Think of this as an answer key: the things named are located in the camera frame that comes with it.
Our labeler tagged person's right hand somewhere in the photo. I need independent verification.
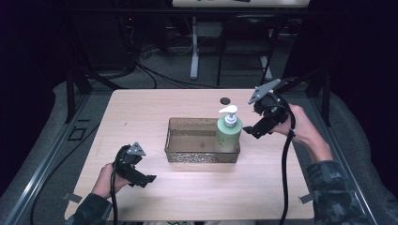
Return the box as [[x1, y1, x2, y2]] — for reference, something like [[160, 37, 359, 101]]
[[270, 103, 334, 163]]

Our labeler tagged thin black floor cable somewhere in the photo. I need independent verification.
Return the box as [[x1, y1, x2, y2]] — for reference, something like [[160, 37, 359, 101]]
[[29, 123, 101, 225]]

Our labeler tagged white background desk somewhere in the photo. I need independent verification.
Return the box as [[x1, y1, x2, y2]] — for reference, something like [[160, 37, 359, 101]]
[[172, 0, 311, 8]]

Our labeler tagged black metal stand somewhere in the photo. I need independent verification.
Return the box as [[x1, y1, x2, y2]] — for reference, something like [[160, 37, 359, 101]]
[[64, 67, 126, 125], [275, 65, 332, 128]]

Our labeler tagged metal floor rail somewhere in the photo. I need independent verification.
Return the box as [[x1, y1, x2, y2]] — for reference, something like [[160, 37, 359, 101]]
[[2, 93, 92, 225], [308, 97, 379, 225]]

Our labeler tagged clear brown plastic tray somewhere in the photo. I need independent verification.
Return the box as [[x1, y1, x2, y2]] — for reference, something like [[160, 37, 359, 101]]
[[164, 117, 241, 164]]

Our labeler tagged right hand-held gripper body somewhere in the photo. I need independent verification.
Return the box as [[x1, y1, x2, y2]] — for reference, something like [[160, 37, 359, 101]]
[[248, 78, 290, 140]]

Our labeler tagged black chair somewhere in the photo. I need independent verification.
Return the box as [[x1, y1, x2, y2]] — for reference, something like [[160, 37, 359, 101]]
[[216, 13, 287, 87]]

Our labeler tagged green pump bottle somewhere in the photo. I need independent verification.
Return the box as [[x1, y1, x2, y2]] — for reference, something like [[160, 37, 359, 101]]
[[215, 104, 244, 154]]

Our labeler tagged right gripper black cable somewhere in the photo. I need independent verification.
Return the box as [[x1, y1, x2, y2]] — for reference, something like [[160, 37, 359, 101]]
[[264, 103, 298, 225]]

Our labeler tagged grey tape piece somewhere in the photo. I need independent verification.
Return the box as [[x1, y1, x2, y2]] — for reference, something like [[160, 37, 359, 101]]
[[61, 191, 84, 203], [298, 193, 314, 205]]

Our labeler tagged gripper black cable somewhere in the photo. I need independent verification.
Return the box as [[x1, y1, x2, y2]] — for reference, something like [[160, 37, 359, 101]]
[[109, 154, 122, 225], [264, 103, 298, 225]]

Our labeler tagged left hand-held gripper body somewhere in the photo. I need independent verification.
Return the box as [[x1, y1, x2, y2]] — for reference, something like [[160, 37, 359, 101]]
[[112, 142, 150, 188]]

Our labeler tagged person's left hand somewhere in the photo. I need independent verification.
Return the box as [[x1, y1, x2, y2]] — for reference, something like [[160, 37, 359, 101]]
[[91, 162, 132, 200]]

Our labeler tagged white desk leg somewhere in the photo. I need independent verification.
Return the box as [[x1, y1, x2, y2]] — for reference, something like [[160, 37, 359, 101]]
[[259, 29, 273, 82], [190, 16, 200, 81]]

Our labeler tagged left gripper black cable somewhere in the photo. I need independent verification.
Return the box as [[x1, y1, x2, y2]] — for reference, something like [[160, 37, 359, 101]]
[[109, 154, 122, 225]]

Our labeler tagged bundle of black floor cables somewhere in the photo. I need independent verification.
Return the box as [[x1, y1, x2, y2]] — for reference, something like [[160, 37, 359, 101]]
[[134, 60, 220, 90]]

